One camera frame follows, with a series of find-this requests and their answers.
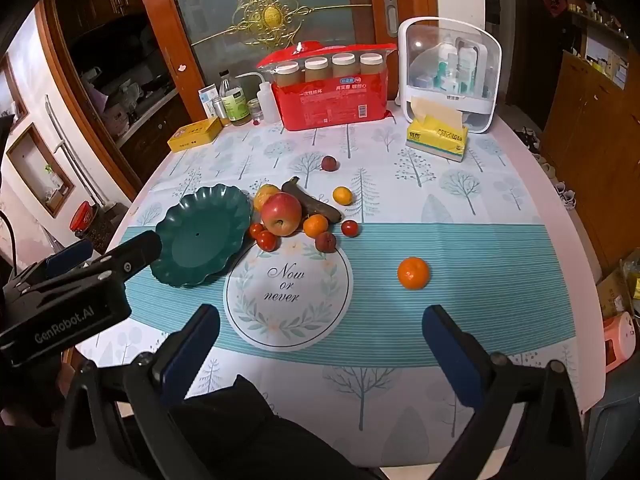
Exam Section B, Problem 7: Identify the white blue carton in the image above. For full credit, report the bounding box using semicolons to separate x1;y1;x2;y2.
198;85;221;118

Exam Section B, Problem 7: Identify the person's dark clothing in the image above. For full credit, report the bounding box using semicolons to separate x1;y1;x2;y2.
167;375;383;480

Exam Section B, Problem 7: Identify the red lid container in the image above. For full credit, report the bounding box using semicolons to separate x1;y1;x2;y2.
70;201;108;253

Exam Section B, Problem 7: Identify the small orange mandarin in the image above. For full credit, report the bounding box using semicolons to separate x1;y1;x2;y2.
303;214;329;238

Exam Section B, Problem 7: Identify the large orange mandarin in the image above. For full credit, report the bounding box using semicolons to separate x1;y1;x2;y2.
397;256;431;290

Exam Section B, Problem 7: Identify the yellow tissue pack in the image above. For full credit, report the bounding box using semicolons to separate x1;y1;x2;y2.
406;97;470;162

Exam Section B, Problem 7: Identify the white appliance with clear lid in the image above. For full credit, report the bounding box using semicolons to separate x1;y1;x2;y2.
397;16;502;134

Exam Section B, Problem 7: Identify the red paper cup package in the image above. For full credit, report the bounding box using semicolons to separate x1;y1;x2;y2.
256;40;398;132

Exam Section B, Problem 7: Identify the white squeeze bottle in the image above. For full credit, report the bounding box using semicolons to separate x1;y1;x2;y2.
235;72;282;123

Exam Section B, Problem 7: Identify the yellow tin box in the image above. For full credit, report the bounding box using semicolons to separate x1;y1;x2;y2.
167;117;223;153

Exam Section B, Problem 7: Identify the pink appliance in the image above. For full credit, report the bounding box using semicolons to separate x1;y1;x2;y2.
602;312;637;373

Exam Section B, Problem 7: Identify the green scalloped plate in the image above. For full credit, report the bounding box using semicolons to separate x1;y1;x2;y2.
150;184;253;288

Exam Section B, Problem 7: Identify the brown wooden cabinet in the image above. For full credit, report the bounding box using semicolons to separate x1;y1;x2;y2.
542;50;640;271

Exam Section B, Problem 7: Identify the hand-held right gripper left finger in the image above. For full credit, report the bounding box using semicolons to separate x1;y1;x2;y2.
55;304;221;480

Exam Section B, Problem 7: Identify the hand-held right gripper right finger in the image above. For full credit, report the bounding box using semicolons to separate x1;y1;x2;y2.
421;304;588;480

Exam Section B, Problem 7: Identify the green label glass bottle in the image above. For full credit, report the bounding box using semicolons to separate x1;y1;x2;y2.
218;70;251;127

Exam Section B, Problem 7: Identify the red apple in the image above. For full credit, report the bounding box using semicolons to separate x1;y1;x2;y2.
261;193;304;237

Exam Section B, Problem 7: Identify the teal cosmetic bottle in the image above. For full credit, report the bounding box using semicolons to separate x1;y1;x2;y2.
436;42;458;92

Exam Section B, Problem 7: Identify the white cosmetic bottle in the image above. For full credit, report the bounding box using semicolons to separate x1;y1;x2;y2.
457;46;478;93

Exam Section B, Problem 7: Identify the gold door ornament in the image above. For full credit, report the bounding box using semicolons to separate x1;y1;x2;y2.
192;0;371;48

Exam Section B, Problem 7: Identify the dark cucumber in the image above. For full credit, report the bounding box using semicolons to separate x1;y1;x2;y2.
281;176;343;224

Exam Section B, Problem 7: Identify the yellow pear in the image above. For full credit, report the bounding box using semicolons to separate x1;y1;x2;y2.
253;184;281;211

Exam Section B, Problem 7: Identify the white lid jar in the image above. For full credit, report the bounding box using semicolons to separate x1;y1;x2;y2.
274;61;301;86
332;53;358;81
360;53;385;78
305;57;331;83

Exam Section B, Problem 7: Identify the dark wooden kitchen cabinet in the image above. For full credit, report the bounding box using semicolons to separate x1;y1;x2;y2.
50;0;201;166

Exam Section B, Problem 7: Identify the black cable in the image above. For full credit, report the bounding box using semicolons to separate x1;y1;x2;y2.
0;210;18;276

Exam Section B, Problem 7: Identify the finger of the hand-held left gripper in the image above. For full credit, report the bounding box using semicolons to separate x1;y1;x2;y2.
82;230;163;285
20;240;94;282

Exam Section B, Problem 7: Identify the wooden glass door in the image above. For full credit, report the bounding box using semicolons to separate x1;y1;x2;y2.
132;0;441;126

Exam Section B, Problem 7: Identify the cardboard box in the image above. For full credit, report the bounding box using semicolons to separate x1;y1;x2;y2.
597;260;640;321

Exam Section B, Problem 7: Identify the wall shelf with bottles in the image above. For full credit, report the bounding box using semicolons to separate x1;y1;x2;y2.
565;0;632;91

